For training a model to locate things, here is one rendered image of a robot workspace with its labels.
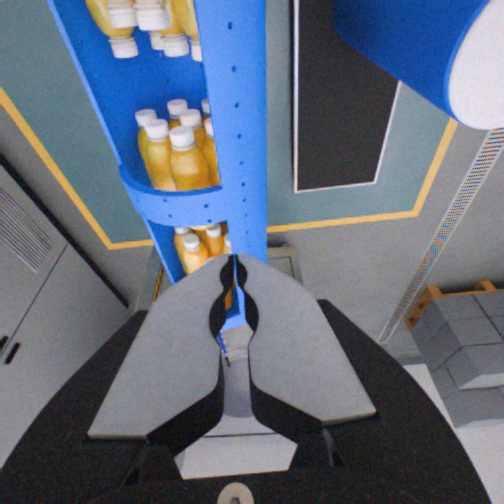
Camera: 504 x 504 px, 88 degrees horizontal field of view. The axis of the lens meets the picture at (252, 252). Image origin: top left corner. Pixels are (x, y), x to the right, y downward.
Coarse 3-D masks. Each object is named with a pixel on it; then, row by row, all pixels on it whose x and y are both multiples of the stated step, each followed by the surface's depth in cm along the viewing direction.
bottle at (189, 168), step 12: (192, 144) 44; (180, 156) 44; (192, 156) 45; (204, 156) 47; (180, 168) 45; (192, 168) 45; (204, 168) 47; (180, 180) 47; (192, 180) 47; (204, 180) 48; (192, 228) 55; (204, 228) 55
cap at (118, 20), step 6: (114, 12) 34; (120, 12) 34; (126, 12) 35; (132, 12) 35; (114, 18) 35; (120, 18) 35; (126, 18) 35; (132, 18) 35; (114, 24) 35; (120, 24) 35; (126, 24) 35; (132, 24) 36; (138, 24) 36
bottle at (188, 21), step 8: (176, 0) 33; (184, 0) 33; (192, 0) 33; (176, 8) 34; (184, 8) 33; (192, 8) 33; (184, 16) 34; (192, 16) 34; (184, 24) 35; (192, 24) 35; (192, 32) 36; (192, 40) 37
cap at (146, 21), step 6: (138, 12) 31; (144, 12) 31; (150, 12) 31; (156, 12) 31; (162, 12) 32; (138, 18) 32; (144, 18) 31; (150, 18) 31; (156, 18) 32; (162, 18) 32; (168, 18) 33; (144, 24) 32; (150, 24) 32; (156, 24) 32; (162, 24) 32; (168, 24) 33
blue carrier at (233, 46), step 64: (64, 0) 36; (256, 0) 31; (128, 64) 48; (192, 64) 52; (256, 64) 36; (128, 128) 52; (256, 128) 42; (128, 192) 48; (192, 192) 43; (256, 192) 50; (256, 256) 62
